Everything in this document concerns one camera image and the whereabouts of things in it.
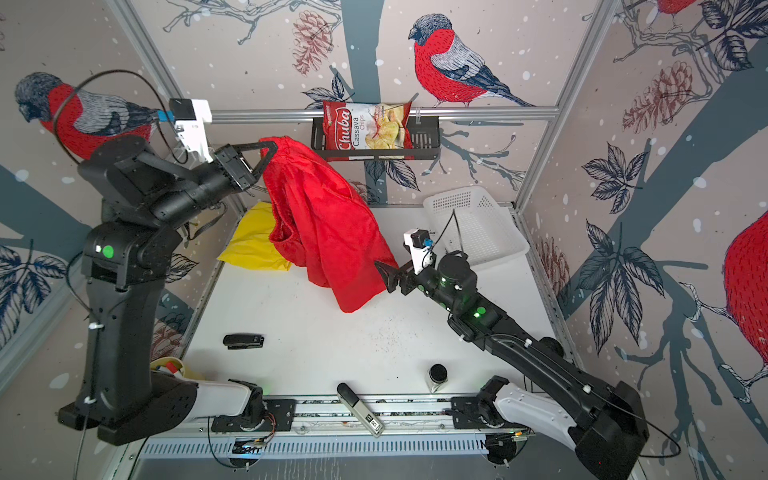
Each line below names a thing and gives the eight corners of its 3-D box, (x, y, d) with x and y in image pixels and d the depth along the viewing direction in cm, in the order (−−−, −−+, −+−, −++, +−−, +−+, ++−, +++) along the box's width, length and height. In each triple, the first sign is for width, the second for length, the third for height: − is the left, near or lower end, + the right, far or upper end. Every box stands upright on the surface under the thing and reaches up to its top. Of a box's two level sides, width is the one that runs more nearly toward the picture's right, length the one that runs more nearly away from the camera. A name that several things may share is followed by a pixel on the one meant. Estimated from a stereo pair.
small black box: (226, 349, 86) (221, 345, 84) (230, 339, 88) (225, 334, 86) (261, 349, 86) (257, 345, 84) (264, 339, 88) (260, 334, 86)
